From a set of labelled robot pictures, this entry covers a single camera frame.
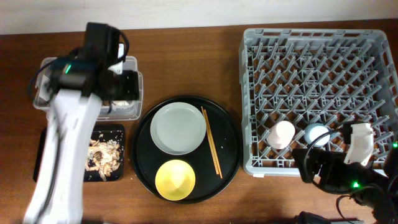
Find black rectangular tray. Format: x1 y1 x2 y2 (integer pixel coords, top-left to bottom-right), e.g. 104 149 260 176
33 123 126 183

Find blue cup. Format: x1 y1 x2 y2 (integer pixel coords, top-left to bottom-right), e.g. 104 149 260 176
304 123 330 147

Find grey ceramic plate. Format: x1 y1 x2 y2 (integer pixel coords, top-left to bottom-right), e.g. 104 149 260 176
150 102 206 156

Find pink cup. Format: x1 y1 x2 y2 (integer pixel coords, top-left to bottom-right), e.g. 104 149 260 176
266 121 295 149

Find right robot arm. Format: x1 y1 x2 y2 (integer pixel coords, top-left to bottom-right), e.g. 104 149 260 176
292 142 397 223

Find yellow bowl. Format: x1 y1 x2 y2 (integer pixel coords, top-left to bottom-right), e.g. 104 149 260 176
155 159 196 201

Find clear plastic storage bin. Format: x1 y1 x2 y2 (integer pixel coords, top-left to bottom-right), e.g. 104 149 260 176
33 56 144 121

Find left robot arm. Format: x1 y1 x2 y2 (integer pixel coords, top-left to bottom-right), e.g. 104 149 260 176
23 22 144 223

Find round black serving tray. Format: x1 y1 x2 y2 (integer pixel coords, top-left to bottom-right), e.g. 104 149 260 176
130 95 243 204

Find left wooden chopstick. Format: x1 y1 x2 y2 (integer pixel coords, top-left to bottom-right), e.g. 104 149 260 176
201 106 220 175

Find food scraps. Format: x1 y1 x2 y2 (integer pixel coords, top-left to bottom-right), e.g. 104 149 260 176
83 132 122 182

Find grey dishwasher rack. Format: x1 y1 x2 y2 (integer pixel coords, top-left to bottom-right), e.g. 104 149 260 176
239 28 397 177

